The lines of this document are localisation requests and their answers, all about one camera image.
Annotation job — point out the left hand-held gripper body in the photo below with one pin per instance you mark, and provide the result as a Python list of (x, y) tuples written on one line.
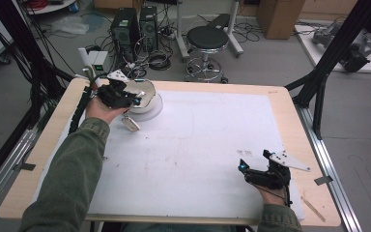
[(114, 95)]

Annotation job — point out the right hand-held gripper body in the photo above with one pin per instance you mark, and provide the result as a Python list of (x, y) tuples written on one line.
[(270, 179)]

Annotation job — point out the white ceramic bowl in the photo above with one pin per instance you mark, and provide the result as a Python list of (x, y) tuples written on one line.
[(148, 88)]

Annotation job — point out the person's right hand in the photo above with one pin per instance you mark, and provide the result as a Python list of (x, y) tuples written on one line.
[(273, 197)]

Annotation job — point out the person's left hand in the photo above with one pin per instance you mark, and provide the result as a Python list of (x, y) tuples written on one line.
[(101, 111)]

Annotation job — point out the white stand with pole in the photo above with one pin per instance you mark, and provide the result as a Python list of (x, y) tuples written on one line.
[(153, 111)]

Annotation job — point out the white box with green display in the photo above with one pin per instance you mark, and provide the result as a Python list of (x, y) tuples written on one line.
[(99, 61)]

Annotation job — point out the grey tape piece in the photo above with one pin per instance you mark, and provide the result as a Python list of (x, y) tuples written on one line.
[(322, 180), (25, 166)]

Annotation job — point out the thin wooden strip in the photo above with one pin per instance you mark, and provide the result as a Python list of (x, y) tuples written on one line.
[(314, 211)]

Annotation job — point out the white table mat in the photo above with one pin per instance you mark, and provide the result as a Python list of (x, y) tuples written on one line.
[(190, 154)]

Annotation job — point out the black computer tower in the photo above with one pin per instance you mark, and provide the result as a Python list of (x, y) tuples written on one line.
[(125, 30), (148, 27)]

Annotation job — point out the white metal floor stand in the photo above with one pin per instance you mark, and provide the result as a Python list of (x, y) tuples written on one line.
[(182, 38)]

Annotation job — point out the clear plastic bag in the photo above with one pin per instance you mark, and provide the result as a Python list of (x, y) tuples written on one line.
[(71, 25)]

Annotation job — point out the black round stool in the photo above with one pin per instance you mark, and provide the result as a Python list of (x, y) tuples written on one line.
[(207, 38)]

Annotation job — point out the white floor platform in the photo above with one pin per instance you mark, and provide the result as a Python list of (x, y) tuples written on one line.
[(317, 54)]

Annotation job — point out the brown wooden cabinet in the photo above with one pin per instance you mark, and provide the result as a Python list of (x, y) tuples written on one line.
[(280, 17)]

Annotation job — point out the grey robot device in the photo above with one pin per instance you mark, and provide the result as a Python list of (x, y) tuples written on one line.
[(356, 48)]

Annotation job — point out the aluminium rail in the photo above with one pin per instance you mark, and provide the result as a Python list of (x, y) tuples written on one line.
[(331, 193), (3, 180)]

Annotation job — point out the black metal frame strut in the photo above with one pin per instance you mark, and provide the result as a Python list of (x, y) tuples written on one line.
[(328, 58), (22, 48)]

